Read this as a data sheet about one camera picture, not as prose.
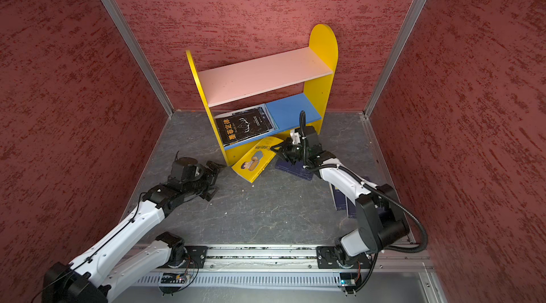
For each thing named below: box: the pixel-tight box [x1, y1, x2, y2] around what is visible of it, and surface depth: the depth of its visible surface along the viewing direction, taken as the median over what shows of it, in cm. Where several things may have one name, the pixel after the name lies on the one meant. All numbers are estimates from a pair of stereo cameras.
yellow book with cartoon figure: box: [231, 137, 284, 183], surface depth 85 cm
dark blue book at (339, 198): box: [329, 183, 347, 212], surface depth 89 cm
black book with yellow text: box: [214, 106, 273, 146], surface depth 95 cm
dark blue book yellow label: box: [274, 157, 315, 182], surface depth 98 cm
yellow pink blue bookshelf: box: [185, 24, 339, 168], surface depth 85 cm
